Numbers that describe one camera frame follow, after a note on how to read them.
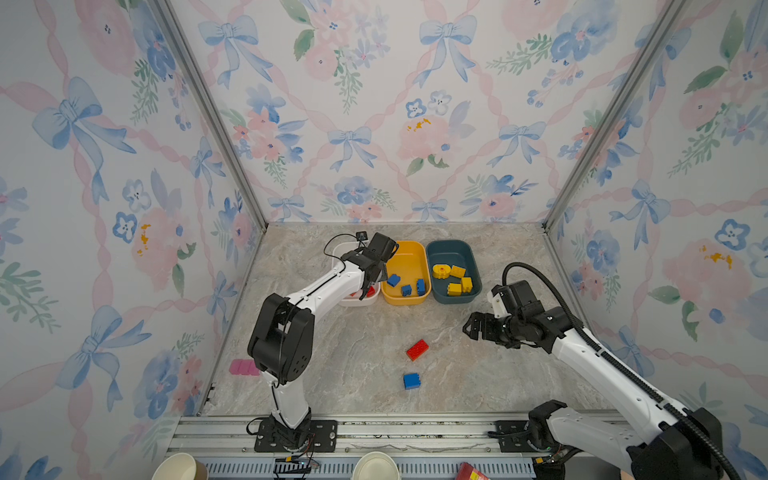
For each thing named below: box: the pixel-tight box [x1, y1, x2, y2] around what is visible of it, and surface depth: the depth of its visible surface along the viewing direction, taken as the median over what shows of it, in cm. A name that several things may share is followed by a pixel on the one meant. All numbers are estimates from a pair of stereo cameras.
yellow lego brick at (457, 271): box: [450, 265, 466, 278], surface depth 106 cm
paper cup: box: [151, 452, 209, 480], surface depth 65 cm
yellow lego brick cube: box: [447, 283, 462, 296], surface depth 102 cm
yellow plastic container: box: [381, 240, 432, 305], surface depth 104 cm
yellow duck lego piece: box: [433, 264, 451, 279], surface depth 105 cm
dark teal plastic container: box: [426, 240, 482, 304], surface depth 107 cm
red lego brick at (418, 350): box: [406, 339, 430, 362], surface depth 89 cm
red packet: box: [455, 462, 491, 480], surface depth 67 cm
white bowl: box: [352, 451, 401, 480], surface depth 70 cm
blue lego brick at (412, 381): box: [403, 373, 422, 390], surface depth 85 cm
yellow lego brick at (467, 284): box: [461, 277, 473, 293], surface depth 102 cm
